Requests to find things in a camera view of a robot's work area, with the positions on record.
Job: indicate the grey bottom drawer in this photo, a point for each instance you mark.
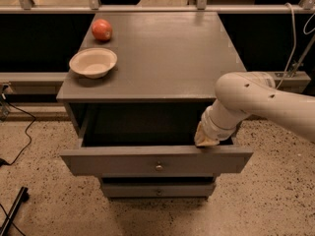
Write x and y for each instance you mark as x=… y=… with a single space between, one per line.
x=160 y=190

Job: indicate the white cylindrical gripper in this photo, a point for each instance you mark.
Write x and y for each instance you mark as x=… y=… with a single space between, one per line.
x=210 y=127

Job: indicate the grey top drawer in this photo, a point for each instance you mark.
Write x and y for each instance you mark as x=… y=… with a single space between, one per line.
x=112 y=149

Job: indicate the red orange round fruit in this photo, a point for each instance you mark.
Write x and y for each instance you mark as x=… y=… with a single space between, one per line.
x=102 y=30

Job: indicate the metal railing frame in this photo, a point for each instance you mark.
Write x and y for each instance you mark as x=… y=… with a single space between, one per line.
x=38 y=37

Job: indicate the black metal stand leg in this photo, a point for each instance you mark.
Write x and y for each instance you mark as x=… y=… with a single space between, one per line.
x=10 y=215

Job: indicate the white paper bowl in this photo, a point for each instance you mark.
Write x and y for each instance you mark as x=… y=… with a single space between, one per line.
x=93 y=63

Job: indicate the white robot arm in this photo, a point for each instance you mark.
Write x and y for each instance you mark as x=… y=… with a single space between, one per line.
x=242 y=94

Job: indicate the grey wooden drawer cabinet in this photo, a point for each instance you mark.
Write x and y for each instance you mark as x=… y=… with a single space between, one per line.
x=167 y=66

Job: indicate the grey drawer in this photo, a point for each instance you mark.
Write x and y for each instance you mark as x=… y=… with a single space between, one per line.
x=160 y=190
x=112 y=149

